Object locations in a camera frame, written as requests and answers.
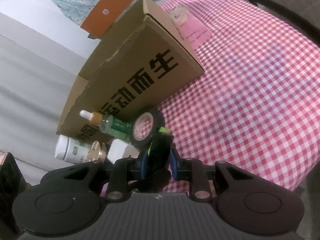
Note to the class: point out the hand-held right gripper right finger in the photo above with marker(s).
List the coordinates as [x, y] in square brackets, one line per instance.
[173, 165]

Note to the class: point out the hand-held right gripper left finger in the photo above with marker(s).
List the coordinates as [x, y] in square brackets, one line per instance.
[143, 165]

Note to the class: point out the black and green plastic gadget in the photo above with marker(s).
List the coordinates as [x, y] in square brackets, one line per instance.
[158, 152]

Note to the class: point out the white charger plug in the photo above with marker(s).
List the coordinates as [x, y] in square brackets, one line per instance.
[120, 151]

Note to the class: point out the black tape roll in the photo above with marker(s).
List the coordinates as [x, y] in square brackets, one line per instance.
[160, 119]

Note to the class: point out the black jar with gold lid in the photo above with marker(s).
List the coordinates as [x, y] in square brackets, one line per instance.
[97, 152]

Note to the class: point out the green dropper bottle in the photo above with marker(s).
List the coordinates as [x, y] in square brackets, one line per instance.
[112, 126]

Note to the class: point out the white pill bottle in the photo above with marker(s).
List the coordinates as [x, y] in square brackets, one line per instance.
[70, 150]

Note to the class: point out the printed cardboard box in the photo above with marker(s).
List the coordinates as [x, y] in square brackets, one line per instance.
[140, 55]

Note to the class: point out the white bed sheet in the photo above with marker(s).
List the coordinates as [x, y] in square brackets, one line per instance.
[30, 80]

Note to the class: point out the pink checkered cloth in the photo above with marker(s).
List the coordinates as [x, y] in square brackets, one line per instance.
[250, 80]

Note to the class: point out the orange box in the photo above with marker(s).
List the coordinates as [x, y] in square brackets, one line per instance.
[105, 12]

